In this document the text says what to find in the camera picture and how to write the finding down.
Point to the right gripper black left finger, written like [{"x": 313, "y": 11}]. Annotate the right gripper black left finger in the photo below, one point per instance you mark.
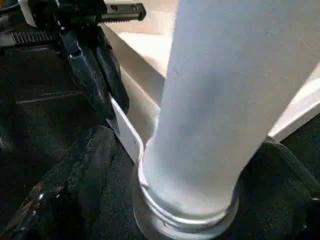
[{"x": 70, "y": 187}]

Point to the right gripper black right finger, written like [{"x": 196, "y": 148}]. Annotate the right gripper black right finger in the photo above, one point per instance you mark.
[{"x": 280, "y": 200}]

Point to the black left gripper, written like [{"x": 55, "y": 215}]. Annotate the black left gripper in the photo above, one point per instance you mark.
[{"x": 75, "y": 17}]

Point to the white plastic table top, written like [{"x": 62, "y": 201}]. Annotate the white plastic table top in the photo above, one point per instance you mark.
[{"x": 140, "y": 62}]

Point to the white plastic table leg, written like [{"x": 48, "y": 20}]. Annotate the white plastic table leg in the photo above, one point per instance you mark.
[{"x": 212, "y": 100}]

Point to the black shiny mat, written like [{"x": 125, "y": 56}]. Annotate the black shiny mat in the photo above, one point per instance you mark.
[{"x": 37, "y": 112}]

